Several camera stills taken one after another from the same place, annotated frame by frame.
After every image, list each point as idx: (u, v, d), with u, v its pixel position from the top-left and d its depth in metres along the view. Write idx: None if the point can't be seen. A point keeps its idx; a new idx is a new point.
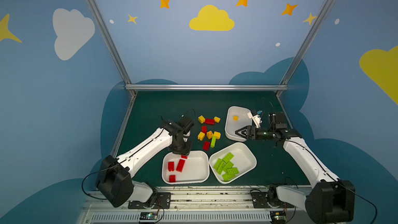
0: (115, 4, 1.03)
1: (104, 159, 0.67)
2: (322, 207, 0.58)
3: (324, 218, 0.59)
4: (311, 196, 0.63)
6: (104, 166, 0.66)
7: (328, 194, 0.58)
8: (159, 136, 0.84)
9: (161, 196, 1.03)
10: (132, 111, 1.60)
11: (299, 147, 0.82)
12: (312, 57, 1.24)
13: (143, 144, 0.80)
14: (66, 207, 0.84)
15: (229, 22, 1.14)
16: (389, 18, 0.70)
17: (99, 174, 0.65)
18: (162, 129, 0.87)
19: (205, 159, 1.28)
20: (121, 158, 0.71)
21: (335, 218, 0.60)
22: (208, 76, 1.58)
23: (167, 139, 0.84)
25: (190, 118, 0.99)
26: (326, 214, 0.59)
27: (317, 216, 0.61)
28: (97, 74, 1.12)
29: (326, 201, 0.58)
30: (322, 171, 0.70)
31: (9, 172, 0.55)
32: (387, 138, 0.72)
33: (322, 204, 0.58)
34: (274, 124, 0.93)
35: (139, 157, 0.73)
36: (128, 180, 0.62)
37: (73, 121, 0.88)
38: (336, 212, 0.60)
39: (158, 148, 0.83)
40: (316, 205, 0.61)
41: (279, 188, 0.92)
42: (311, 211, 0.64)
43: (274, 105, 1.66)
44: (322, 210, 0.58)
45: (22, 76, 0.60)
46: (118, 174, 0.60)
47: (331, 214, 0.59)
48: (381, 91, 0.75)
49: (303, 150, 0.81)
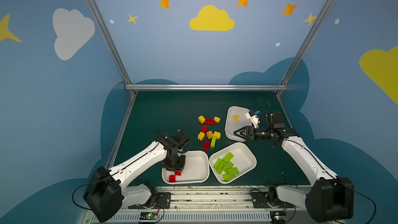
0: (115, 4, 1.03)
1: (96, 171, 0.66)
2: (322, 205, 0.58)
3: (325, 215, 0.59)
4: (311, 194, 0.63)
6: (95, 177, 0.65)
7: (328, 192, 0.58)
8: (154, 150, 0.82)
9: (161, 196, 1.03)
10: (132, 111, 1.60)
11: (298, 146, 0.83)
12: (312, 57, 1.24)
13: (137, 157, 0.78)
14: (66, 207, 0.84)
15: (229, 22, 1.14)
16: (389, 18, 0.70)
17: (88, 185, 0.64)
18: (158, 142, 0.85)
19: (205, 159, 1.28)
20: (113, 169, 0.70)
21: (335, 215, 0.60)
22: (209, 76, 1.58)
23: (161, 153, 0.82)
25: (186, 134, 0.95)
26: (326, 211, 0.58)
27: (317, 214, 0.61)
28: (97, 74, 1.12)
29: (326, 199, 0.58)
30: (321, 169, 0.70)
31: (9, 172, 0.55)
32: (387, 138, 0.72)
33: (323, 202, 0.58)
34: (272, 124, 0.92)
35: (131, 170, 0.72)
36: (118, 193, 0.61)
37: (73, 121, 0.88)
38: (336, 209, 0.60)
39: (152, 162, 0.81)
40: (316, 202, 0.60)
41: (279, 188, 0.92)
42: (311, 210, 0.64)
43: (274, 105, 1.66)
44: (323, 208, 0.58)
45: (22, 76, 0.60)
46: (109, 187, 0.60)
47: (331, 212, 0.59)
48: (381, 91, 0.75)
49: (302, 148, 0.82)
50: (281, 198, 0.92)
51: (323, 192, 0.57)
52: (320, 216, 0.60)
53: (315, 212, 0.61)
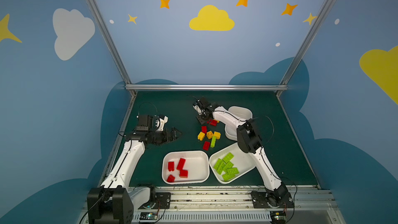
0: (115, 5, 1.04)
1: (89, 195, 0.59)
2: (244, 141, 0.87)
3: (248, 147, 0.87)
4: (238, 138, 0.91)
6: (93, 199, 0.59)
7: (244, 132, 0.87)
8: (133, 146, 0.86)
9: (161, 196, 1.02)
10: (132, 111, 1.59)
11: (221, 112, 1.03)
12: (312, 57, 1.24)
13: (121, 160, 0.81)
14: (67, 207, 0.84)
15: (229, 22, 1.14)
16: (390, 18, 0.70)
17: (90, 213, 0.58)
18: (131, 141, 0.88)
19: (205, 159, 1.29)
20: (107, 182, 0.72)
21: (255, 143, 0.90)
22: (209, 76, 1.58)
23: (140, 146, 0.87)
25: (146, 115, 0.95)
26: (249, 144, 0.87)
27: (246, 149, 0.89)
28: (97, 73, 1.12)
29: (244, 137, 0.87)
30: (237, 121, 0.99)
31: (9, 171, 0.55)
32: (388, 138, 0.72)
33: (244, 140, 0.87)
34: (202, 106, 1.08)
35: (124, 172, 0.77)
36: (126, 196, 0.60)
37: (73, 120, 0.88)
38: (255, 140, 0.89)
39: (137, 157, 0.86)
40: (242, 142, 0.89)
41: (265, 182, 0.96)
42: (243, 149, 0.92)
43: (274, 105, 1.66)
44: (246, 143, 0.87)
45: (20, 76, 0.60)
46: (114, 195, 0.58)
47: (253, 143, 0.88)
48: (381, 91, 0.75)
49: (225, 112, 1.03)
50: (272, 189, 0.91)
51: (241, 133, 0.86)
52: (249, 150, 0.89)
53: (244, 148, 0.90)
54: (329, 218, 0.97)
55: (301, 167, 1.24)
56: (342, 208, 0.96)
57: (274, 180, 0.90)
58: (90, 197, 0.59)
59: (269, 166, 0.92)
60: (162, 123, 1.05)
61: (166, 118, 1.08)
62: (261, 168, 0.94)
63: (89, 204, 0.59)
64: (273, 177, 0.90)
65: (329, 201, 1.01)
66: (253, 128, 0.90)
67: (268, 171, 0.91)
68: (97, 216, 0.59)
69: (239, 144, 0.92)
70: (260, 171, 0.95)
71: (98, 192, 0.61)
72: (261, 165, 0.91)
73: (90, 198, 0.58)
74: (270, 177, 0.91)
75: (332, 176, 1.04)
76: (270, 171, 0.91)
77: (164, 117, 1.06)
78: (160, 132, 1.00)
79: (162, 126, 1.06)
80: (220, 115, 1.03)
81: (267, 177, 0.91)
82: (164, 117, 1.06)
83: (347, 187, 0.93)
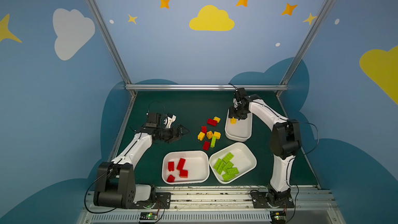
0: (115, 5, 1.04)
1: (100, 167, 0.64)
2: (280, 141, 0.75)
3: (282, 151, 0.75)
4: (272, 138, 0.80)
6: (102, 172, 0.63)
7: (281, 131, 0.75)
8: (142, 137, 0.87)
9: (161, 196, 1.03)
10: (132, 111, 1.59)
11: (259, 104, 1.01)
12: (312, 57, 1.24)
13: (130, 146, 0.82)
14: (67, 207, 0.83)
15: (229, 22, 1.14)
16: (390, 18, 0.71)
17: (97, 185, 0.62)
18: (141, 132, 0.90)
19: (205, 159, 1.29)
20: (116, 159, 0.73)
21: (292, 149, 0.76)
22: (208, 76, 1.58)
23: (148, 137, 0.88)
25: (155, 112, 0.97)
26: (284, 147, 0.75)
27: (278, 151, 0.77)
28: (97, 73, 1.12)
29: (281, 136, 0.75)
30: (276, 117, 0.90)
31: (9, 171, 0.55)
32: (388, 137, 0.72)
33: (280, 140, 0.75)
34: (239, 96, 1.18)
35: (133, 154, 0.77)
36: (131, 173, 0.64)
37: (73, 120, 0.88)
38: (292, 145, 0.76)
39: (144, 148, 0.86)
40: (276, 142, 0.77)
41: (272, 182, 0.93)
42: (274, 152, 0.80)
43: (274, 105, 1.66)
44: (281, 144, 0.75)
45: (21, 75, 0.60)
46: (122, 169, 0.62)
47: (289, 148, 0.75)
48: (381, 91, 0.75)
49: (263, 106, 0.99)
50: (279, 190, 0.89)
51: (278, 131, 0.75)
52: (281, 153, 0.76)
53: (276, 150, 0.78)
54: (329, 218, 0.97)
55: (301, 167, 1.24)
56: (342, 208, 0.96)
57: (283, 185, 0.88)
58: (100, 170, 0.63)
59: (287, 173, 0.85)
60: (170, 121, 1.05)
61: (173, 116, 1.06)
62: (277, 170, 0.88)
63: (98, 176, 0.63)
64: (284, 182, 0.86)
65: (329, 201, 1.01)
66: (294, 131, 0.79)
67: (284, 177, 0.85)
68: (102, 190, 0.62)
69: (271, 143, 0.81)
70: (274, 172, 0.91)
71: (108, 167, 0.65)
72: (282, 169, 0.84)
73: (100, 170, 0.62)
74: (281, 181, 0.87)
75: (332, 176, 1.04)
76: (285, 178, 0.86)
77: (171, 115, 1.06)
78: (168, 129, 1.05)
79: (169, 124, 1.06)
80: (257, 108, 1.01)
81: (279, 179, 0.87)
82: (172, 116, 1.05)
83: (348, 187, 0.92)
